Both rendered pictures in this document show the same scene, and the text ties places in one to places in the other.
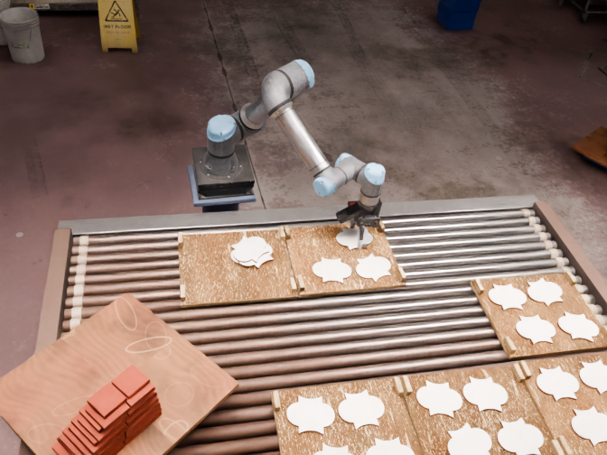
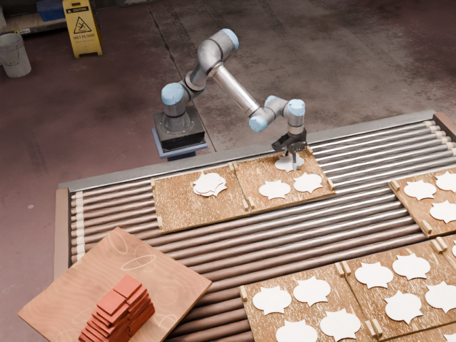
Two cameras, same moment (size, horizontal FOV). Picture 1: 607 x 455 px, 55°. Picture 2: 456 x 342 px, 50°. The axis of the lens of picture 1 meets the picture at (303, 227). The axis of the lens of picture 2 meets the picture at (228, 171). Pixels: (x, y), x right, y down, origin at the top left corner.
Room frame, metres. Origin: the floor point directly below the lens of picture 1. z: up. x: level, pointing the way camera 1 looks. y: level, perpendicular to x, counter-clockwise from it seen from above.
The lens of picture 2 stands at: (-0.15, -0.05, 2.53)
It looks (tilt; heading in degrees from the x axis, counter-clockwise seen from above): 41 degrees down; 5
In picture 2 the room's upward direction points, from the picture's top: 4 degrees counter-clockwise
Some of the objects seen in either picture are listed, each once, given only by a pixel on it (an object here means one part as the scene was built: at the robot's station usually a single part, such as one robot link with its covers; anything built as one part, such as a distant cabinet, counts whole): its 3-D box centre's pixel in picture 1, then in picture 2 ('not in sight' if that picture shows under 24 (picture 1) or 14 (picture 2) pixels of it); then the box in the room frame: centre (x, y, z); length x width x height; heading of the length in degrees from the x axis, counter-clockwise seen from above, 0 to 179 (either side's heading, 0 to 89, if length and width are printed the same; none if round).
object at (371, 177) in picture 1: (372, 179); (295, 112); (1.71, -0.23, 1.24); 0.09 x 0.08 x 0.11; 53
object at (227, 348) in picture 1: (355, 335); (300, 236); (1.26, -0.23, 0.90); 1.95 x 0.05 x 0.05; 106
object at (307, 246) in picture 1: (341, 256); (281, 178); (1.60, -0.16, 0.93); 0.41 x 0.35 x 0.02; 107
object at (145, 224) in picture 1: (318, 218); (258, 153); (1.85, -0.06, 0.89); 2.08 x 0.09 x 0.06; 106
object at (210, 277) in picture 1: (235, 265); (197, 197); (1.48, 0.23, 0.93); 0.41 x 0.35 x 0.02; 106
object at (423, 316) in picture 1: (351, 323); (296, 228); (1.30, -0.21, 0.90); 1.95 x 0.05 x 0.05; 106
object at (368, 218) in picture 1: (367, 212); (296, 140); (1.71, -0.24, 1.08); 0.09 x 0.08 x 0.12; 107
